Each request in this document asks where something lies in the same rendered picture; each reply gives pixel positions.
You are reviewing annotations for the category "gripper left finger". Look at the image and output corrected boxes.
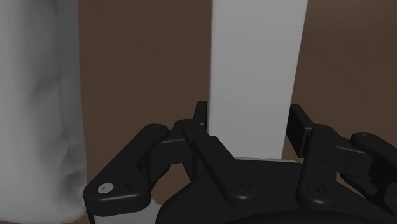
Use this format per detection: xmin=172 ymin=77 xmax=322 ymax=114
xmin=83 ymin=101 xmax=259 ymax=217

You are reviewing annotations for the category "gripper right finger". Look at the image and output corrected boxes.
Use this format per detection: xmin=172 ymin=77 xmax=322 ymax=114
xmin=285 ymin=104 xmax=397 ymax=216

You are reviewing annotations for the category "white long flat board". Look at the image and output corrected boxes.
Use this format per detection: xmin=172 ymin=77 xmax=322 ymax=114
xmin=93 ymin=0 xmax=309 ymax=224

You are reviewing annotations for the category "pale grey mottled cloth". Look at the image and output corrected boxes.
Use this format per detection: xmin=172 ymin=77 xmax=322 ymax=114
xmin=0 ymin=0 xmax=88 ymax=224

